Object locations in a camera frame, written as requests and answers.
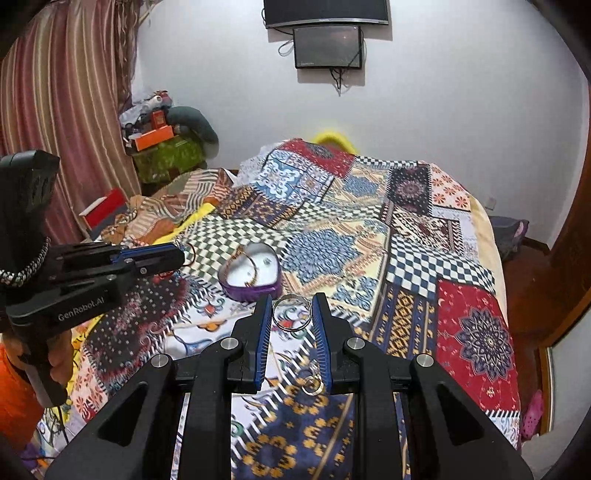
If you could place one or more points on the small brown box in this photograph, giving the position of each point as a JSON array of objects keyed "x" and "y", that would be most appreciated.
[{"x": 158, "y": 119}]

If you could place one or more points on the purple heart-shaped tin box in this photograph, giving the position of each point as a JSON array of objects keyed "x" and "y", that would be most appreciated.
[{"x": 272, "y": 282}]

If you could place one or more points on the brown bangle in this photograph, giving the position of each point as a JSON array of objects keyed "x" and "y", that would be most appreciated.
[{"x": 195, "y": 254}]

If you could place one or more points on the black wall television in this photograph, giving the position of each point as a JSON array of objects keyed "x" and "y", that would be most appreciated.
[{"x": 323, "y": 11}]

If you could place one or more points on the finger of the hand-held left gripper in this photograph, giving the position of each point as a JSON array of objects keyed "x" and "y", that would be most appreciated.
[
  {"x": 152, "y": 251},
  {"x": 159, "y": 266}
]

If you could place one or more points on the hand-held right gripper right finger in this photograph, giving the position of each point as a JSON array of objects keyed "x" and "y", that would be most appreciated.
[{"x": 321, "y": 337}]

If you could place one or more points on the grey pillow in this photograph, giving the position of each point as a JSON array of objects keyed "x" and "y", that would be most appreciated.
[{"x": 198, "y": 122}]

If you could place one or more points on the yellow cloth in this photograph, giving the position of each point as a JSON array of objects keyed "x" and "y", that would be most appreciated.
[{"x": 189, "y": 221}]

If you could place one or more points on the crumpled striped patterned cloth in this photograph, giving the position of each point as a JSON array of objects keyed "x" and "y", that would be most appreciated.
[{"x": 184, "y": 189}]

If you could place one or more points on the person's left forearm orange sleeve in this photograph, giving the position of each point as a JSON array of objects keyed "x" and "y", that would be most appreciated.
[{"x": 18, "y": 397}]

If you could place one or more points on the yellow plastic object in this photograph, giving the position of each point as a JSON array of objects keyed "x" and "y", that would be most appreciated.
[{"x": 334, "y": 138}]

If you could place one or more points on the small black wall monitor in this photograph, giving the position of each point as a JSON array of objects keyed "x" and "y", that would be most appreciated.
[{"x": 328, "y": 46}]

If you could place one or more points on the dark bag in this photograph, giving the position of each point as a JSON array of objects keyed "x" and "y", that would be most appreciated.
[{"x": 508, "y": 235}]

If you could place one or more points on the striped red curtain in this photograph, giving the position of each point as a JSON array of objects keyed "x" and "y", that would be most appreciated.
[{"x": 69, "y": 92}]

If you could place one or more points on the orange cardboard box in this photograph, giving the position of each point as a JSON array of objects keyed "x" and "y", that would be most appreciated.
[{"x": 154, "y": 138}]

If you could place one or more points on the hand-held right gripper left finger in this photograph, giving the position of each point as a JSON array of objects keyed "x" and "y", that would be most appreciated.
[{"x": 264, "y": 332}]

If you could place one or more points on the person's left hand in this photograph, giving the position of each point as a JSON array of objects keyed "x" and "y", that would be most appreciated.
[{"x": 62, "y": 360}]

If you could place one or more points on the white lace cloth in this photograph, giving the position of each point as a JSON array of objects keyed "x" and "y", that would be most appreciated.
[{"x": 254, "y": 164}]

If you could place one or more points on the silver bangle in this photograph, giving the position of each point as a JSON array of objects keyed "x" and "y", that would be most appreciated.
[
  {"x": 308, "y": 310},
  {"x": 277, "y": 318}
]

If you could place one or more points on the patchwork printed bedspread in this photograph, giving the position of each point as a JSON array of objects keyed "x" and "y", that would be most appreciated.
[{"x": 369, "y": 240}]

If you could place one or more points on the red and white box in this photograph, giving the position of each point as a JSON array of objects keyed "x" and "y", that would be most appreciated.
[{"x": 104, "y": 205}]

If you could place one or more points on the pink slipper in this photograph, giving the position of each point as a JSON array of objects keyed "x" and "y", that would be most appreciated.
[{"x": 533, "y": 413}]

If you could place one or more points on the wall socket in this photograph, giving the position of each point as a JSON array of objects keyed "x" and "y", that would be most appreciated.
[{"x": 491, "y": 201}]

